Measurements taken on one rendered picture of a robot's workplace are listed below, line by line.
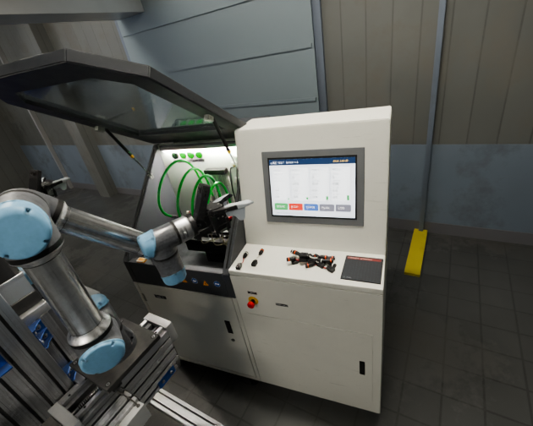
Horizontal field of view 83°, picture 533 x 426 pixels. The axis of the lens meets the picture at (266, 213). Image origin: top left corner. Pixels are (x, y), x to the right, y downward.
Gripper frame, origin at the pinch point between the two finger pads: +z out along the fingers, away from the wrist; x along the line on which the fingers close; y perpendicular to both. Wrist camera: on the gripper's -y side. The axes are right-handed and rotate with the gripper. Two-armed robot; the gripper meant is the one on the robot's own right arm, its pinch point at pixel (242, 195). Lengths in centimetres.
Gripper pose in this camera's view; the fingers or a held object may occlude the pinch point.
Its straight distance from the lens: 101.2
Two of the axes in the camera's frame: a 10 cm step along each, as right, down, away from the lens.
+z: 8.1, -4.0, 4.3
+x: 5.4, 2.0, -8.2
